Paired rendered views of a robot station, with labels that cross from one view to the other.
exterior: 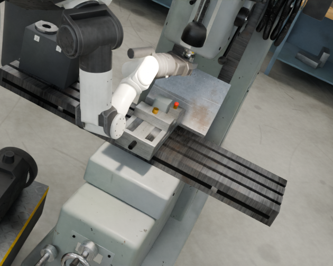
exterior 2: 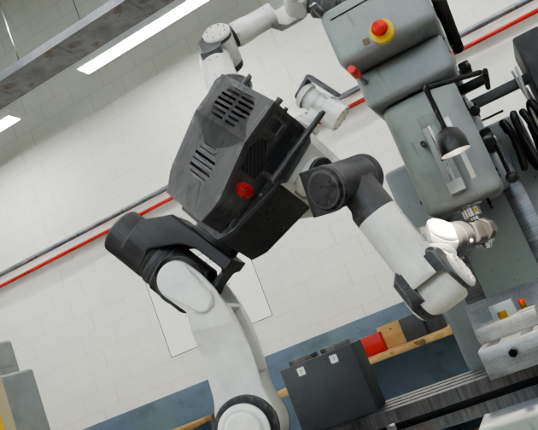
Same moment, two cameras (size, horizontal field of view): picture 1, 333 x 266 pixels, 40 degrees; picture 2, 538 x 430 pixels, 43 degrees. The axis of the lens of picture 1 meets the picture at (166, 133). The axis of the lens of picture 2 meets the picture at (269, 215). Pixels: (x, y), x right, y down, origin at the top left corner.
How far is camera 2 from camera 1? 0.87 m
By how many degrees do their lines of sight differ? 45
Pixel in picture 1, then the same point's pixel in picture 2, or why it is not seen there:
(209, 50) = (487, 176)
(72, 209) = not seen: outside the picture
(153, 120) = (510, 324)
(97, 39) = (353, 168)
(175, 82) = not seen: hidden behind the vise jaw
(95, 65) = (373, 199)
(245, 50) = not seen: outside the picture
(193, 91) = not seen: hidden behind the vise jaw
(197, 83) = (529, 300)
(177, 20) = (427, 183)
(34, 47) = (306, 386)
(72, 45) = (332, 182)
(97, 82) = (390, 216)
